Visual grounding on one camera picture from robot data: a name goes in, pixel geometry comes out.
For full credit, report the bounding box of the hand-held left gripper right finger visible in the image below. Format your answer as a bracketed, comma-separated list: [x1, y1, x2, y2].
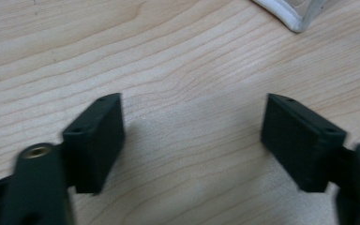
[260, 93, 348, 193]

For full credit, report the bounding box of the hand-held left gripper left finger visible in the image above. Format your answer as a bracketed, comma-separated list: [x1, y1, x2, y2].
[61, 92, 126, 195]

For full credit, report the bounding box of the clear pouch with white trim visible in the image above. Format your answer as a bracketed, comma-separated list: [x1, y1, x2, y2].
[251, 0, 327, 34]

